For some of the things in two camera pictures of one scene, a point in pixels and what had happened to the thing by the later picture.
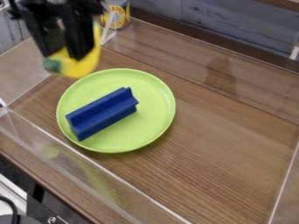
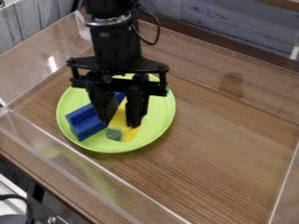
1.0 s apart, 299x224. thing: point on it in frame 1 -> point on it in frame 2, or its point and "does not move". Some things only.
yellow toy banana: (71, 67) -> (118, 122)
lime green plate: (140, 129) does not move
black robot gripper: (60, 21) -> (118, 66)
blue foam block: (103, 114) does not move
